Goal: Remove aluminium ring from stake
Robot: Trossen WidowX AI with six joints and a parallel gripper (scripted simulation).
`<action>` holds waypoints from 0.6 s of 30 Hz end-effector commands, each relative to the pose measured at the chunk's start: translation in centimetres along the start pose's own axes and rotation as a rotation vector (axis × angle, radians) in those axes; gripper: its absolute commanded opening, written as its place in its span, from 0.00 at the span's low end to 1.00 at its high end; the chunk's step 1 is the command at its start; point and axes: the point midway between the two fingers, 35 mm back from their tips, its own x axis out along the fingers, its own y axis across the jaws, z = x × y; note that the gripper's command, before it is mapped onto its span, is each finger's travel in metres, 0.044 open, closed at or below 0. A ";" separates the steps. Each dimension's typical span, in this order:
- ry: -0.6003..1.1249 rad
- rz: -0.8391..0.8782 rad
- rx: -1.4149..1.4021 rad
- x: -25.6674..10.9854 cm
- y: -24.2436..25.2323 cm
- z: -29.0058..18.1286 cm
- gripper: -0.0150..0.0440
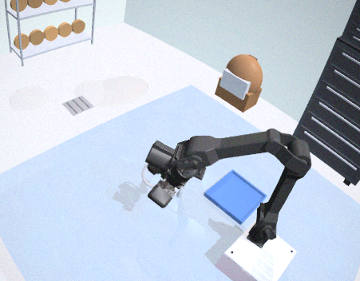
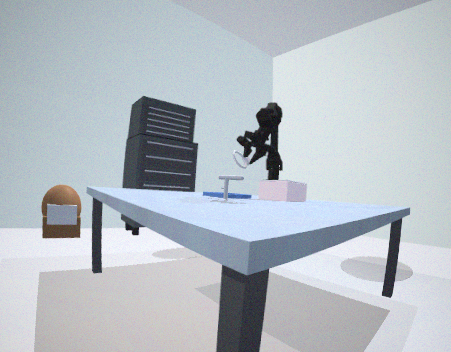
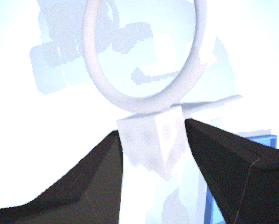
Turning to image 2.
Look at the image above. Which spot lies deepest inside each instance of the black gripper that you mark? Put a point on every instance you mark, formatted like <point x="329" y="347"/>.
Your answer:
<point x="261" y="148"/>

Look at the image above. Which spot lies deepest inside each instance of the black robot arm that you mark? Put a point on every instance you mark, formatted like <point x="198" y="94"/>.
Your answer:
<point x="268" y="119"/>

